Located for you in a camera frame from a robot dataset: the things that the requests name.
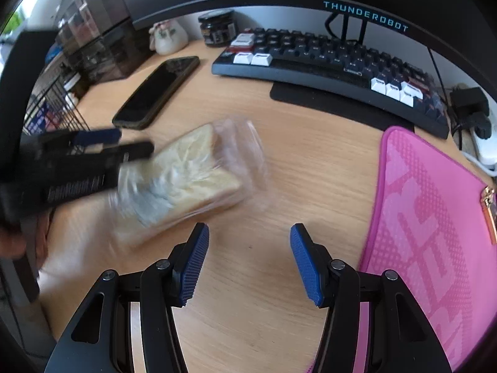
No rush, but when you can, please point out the black wire basket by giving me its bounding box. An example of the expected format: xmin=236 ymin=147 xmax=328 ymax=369
xmin=21 ymin=60 xmax=94 ymax=136

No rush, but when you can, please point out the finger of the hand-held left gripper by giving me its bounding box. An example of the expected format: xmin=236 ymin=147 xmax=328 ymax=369
xmin=39 ymin=127 xmax=122 ymax=149
xmin=89 ymin=142 xmax=155 ymax=164

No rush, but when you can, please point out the gold metallic case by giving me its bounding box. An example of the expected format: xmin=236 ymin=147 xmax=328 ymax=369
xmin=482 ymin=186 xmax=497 ymax=245

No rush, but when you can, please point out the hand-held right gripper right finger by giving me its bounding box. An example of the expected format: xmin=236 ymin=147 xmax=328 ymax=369
xmin=290 ymin=223 xmax=453 ymax=373

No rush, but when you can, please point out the dark mechanical keyboard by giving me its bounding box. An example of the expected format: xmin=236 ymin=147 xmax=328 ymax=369
xmin=212 ymin=27 xmax=451 ymax=139

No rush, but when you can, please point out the bagged bread with red label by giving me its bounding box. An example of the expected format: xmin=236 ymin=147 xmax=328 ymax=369
xmin=109 ymin=116 xmax=270 ymax=247

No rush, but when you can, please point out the dark drawer organiser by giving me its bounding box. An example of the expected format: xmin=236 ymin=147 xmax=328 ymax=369
xmin=54 ymin=0 xmax=154 ymax=86

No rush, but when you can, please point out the pink mouse mat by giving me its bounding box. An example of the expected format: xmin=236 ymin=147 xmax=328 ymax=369
xmin=307 ymin=126 xmax=497 ymax=373

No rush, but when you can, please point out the black power adapter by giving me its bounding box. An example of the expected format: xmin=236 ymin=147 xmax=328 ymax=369
xmin=449 ymin=86 xmax=492 ymax=138

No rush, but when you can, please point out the white power strip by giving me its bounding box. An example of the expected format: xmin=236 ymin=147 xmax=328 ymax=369
xmin=464 ymin=109 xmax=497 ymax=172

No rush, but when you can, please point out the green plant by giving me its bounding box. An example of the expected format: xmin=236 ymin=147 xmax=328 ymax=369
xmin=6 ymin=8 xmax=26 ymax=34

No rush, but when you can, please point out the person's left hand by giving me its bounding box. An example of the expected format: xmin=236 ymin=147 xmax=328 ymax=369
xmin=0 ymin=208 xmax=55 ymax=273

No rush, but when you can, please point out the white cat figurine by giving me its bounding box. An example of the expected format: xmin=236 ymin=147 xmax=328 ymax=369
xmin=149 ymin=21 xmax=189 ymax=56

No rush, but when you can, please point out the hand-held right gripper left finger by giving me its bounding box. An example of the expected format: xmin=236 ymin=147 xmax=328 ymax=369
xmin=43 ymin=222 xmax=210 ymax=373

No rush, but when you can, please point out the black smartphone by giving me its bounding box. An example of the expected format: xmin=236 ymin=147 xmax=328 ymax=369
xmin=112 ymin=56 xmax=200 ymax=130

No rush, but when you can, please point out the white round lamp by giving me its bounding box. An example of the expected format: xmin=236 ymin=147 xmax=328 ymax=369
xmin=29 ymin=0 xmax=86 ymax=32

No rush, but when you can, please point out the dark glass jar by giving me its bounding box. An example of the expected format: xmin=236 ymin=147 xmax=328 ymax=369
xmin=198 ymin=8 xmax=236 ymax=47

